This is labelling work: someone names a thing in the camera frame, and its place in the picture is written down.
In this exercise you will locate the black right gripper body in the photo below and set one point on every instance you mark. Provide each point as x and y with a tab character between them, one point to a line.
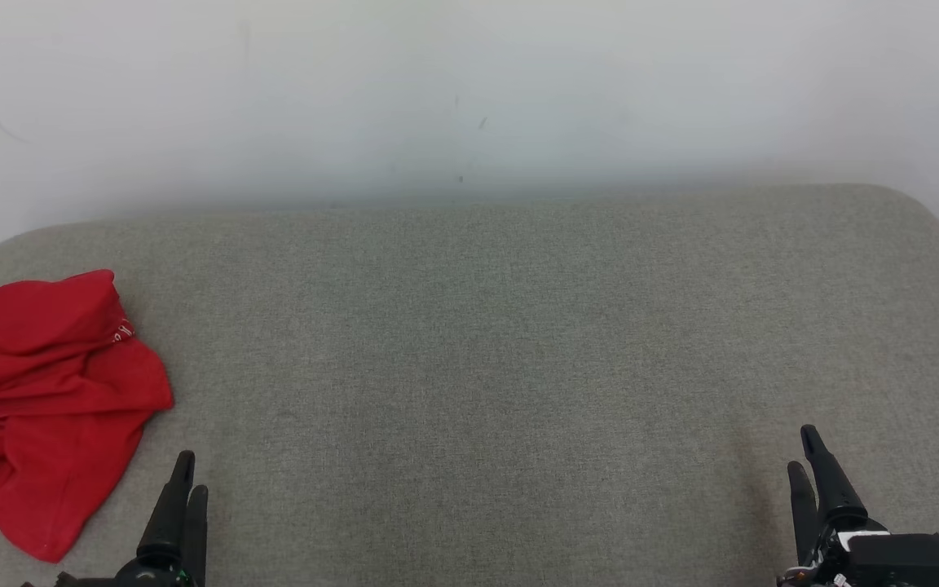
901	562

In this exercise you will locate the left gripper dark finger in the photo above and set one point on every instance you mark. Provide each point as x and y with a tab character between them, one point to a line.
168	522
197	538

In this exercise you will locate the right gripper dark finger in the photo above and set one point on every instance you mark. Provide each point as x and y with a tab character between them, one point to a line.
836	501
804	514

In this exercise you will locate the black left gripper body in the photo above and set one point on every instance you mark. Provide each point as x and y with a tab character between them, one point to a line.
152	577

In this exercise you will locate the red Bulls basketball jersey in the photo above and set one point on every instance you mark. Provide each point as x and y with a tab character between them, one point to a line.
54	473

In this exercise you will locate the grey fabric sofa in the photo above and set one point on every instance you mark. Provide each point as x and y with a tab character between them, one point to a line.
478	367

